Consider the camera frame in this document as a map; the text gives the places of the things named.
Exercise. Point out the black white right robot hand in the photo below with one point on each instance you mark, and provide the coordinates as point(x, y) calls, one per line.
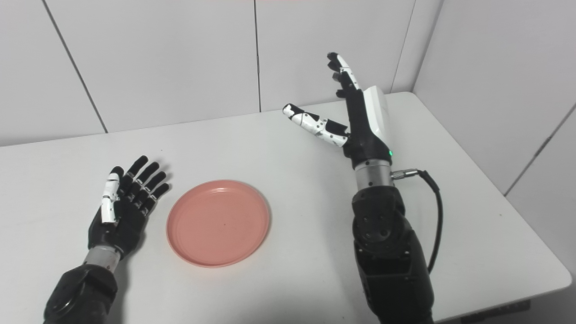
point(364, 135)

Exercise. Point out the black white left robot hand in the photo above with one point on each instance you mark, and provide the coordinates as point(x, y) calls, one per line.
point(121, 225)

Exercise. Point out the pink round plate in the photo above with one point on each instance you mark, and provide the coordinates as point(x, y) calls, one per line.
point(218, 224)

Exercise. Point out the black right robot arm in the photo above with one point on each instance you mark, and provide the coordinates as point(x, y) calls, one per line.
point(387, 252)

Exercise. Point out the black table frame bar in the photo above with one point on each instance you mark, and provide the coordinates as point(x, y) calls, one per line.
point(495, 311)

